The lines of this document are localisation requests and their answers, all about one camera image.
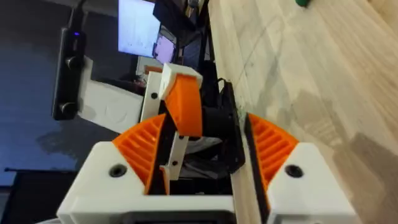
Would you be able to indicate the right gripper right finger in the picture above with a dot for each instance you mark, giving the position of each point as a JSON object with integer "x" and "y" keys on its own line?
{"x": 308, "y": 186}

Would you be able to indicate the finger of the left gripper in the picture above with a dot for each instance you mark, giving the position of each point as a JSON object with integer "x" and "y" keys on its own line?
{"x": 185, "y": 105}
{"x": 151, "y": 99}

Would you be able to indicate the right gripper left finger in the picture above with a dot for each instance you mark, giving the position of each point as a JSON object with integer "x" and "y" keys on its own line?
{"x": 102, "y": 174}

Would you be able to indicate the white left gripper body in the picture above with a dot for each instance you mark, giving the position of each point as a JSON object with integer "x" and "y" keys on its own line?
{"x": 112, "y": 104}

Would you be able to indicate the small monitor screen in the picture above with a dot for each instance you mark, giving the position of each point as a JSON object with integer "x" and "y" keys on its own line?
{"x": 164, "y": 49}

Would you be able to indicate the large bright monitor screen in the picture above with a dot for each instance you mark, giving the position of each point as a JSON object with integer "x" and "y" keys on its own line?
{"x": 138, "y": 28}

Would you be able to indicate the green round object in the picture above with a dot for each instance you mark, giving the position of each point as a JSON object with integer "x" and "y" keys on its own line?
{"x": 302, "y": 2}

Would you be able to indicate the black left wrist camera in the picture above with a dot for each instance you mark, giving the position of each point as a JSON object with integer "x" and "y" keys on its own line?
{"x": 69, "y": 74}

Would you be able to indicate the black table rail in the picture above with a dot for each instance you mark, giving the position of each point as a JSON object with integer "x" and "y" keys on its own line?
{"x": 209, "y": 46}

